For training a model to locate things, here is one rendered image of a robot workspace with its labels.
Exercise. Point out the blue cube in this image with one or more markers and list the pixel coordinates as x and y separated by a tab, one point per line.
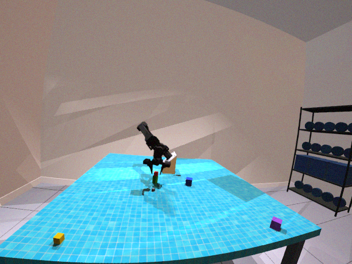
188	181

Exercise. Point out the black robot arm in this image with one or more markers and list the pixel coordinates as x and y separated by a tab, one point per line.
159	149

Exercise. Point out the purple block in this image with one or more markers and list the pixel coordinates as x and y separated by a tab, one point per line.
276	223

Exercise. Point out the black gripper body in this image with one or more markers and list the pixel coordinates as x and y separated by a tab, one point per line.
149	162

